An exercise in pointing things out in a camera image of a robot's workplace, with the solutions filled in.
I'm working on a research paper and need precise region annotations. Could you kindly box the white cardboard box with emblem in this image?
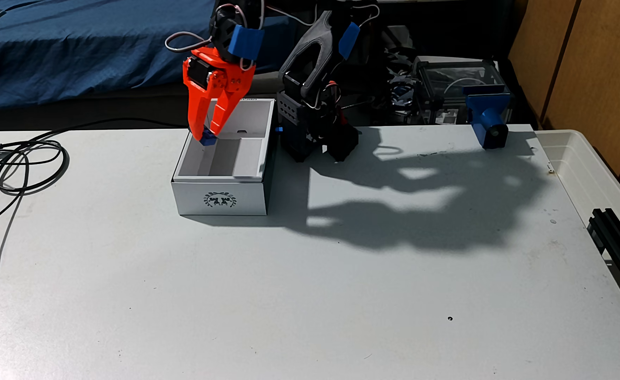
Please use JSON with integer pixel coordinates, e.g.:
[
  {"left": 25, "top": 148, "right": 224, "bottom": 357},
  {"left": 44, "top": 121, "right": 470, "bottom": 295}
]
[{"left": 171, "top": 97, "right": 278, "bottom": 216}]

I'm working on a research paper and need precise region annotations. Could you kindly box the blue bed sheet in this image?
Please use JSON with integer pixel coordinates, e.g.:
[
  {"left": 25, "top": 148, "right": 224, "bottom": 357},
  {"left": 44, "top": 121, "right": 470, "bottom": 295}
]
[{"left": 0, "top": 0, "right": 295, "bottom": 113}]

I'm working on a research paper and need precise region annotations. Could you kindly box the wooden cabinet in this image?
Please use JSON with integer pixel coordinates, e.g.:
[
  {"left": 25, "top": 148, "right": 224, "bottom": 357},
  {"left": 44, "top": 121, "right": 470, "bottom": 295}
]
[{"left": 507, "top": 0, "right": 620, "bottom": 201}]

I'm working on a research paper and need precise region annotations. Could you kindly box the white plastic bin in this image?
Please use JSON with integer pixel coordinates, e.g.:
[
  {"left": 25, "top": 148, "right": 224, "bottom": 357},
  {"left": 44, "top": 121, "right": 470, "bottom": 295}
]
[{"left": 536, "top": 129, "right": 620, "bottom": 225}]

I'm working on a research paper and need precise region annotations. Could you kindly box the black aluminium extrusion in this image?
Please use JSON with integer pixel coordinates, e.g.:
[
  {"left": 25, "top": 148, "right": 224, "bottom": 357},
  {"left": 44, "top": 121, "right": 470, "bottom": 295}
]
[{"left": 586, "top": 208, "right": 620, "bottom": 334}]

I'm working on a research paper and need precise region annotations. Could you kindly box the clear plastic enclosure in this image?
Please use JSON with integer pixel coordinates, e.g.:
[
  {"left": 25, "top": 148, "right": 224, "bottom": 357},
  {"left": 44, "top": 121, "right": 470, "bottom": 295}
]
[{"left": 411, "top": 55, "right": 512, "bottom": 126}]

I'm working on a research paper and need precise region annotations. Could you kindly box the blue printed camera mount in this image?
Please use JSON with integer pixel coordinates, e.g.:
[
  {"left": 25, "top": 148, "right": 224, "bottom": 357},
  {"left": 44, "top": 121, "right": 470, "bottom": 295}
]
[{"left": 464, "top": 84, "right": 512, "bottom": 151}]

